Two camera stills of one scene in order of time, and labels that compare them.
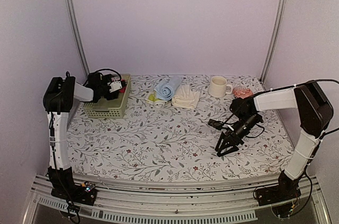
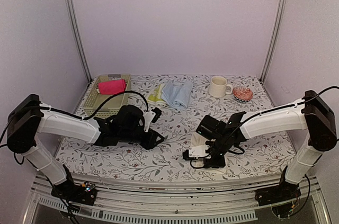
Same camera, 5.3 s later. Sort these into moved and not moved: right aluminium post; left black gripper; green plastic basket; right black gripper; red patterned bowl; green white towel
Moved: left black gripper; right black gripper
Not moved: green plastic basket; right aluminium post; green white towel; red patterned bowl
